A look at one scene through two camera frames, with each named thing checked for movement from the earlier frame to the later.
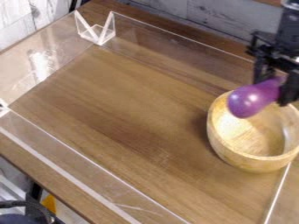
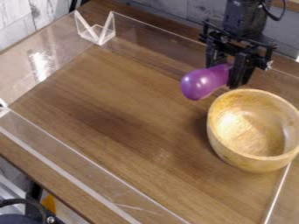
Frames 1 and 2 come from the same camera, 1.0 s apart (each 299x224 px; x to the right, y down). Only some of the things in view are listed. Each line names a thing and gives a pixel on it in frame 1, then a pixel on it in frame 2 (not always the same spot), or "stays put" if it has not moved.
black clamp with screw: (45, 216) stays put
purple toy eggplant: (247, 98) → (199, 81)
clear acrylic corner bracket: (96, 33) stays put
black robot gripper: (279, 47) → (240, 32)
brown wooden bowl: (256, 143) stays put
